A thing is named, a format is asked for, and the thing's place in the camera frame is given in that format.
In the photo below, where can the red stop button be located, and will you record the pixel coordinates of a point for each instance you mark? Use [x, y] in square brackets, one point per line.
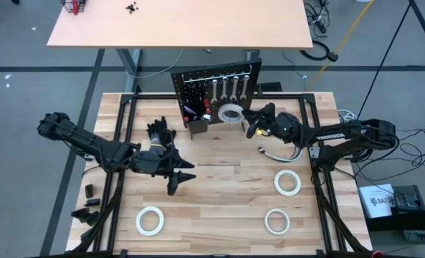
[377, 254]

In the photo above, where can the white printed booklet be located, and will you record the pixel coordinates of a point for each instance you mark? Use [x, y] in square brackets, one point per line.
[375, 202]

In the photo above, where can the white masking tape roll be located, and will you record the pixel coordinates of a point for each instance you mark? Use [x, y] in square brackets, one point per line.
[150, 233]
[276, 182]
[277, 232]
[222, 114]

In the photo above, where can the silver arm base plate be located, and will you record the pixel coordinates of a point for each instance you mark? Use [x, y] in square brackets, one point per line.
[313, 152]

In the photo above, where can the chrome wrench rack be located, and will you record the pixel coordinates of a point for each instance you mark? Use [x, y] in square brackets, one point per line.
[198, 79]

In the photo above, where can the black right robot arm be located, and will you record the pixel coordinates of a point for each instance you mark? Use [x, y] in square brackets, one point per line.
[341, 136]

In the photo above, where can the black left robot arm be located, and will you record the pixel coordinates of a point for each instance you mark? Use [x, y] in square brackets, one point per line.
[90, 143]

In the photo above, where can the black pegboard bin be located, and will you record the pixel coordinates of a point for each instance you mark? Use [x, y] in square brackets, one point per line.
[198, 127]

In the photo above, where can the chrome combination wrench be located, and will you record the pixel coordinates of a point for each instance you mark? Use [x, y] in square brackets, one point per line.
[245, 86]
[214, 89]
[224, 87]
[235, 87]

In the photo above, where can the black work glove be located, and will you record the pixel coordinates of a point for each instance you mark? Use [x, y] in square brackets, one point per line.
[158, 129]

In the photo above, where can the large black plastic part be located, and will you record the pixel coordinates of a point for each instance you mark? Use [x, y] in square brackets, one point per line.
[86, 216]

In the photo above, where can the pile of black screws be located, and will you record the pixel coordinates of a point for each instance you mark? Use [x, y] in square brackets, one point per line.
[131, 7]

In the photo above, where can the small black plastic part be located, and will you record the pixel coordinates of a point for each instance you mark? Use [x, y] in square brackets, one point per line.
[89, 191]
[94, 202]

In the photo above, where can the black metal pegboard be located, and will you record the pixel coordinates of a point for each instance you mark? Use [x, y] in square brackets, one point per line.
[198, 89]

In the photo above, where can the black cart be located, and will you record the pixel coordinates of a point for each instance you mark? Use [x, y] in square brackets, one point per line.
[402, 222]

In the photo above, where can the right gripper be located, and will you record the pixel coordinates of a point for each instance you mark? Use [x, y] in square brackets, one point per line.
[268, 122]

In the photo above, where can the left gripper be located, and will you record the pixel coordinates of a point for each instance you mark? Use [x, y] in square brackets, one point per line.
[151, 163]

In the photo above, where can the black aluminium frame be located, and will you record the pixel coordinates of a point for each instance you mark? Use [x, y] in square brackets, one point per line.
[151, 96]

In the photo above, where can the translucent purple screwdriver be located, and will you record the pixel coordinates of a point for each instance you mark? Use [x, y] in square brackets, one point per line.
[189, 109]

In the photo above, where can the beige desk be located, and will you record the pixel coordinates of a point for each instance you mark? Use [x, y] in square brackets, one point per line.
[180, 25]

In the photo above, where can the red tool in basket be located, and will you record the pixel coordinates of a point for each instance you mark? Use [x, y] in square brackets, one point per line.
[76, 7]

